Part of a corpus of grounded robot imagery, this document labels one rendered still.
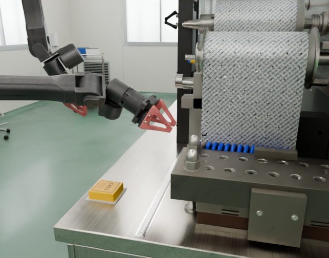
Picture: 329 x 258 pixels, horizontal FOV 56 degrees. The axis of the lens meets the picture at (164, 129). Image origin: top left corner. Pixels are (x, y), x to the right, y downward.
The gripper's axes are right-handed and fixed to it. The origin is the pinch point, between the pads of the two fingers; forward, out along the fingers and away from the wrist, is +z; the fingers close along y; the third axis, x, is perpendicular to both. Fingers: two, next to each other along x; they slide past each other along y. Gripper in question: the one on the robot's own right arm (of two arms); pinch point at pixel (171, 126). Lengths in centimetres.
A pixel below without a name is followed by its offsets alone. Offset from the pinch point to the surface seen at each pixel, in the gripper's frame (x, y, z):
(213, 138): 3.5, 0.3, 11.3
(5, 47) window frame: -169, -359, -295
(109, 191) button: -19.8, 11.7, -4.0
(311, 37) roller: 36.1, -2.4, 16.4
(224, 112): 11.0, 0.5, 9.7
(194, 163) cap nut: 2.3, 17.9, 8.8
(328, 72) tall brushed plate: 32.4, -17.6, 28.7
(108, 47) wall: -129, -560, -218
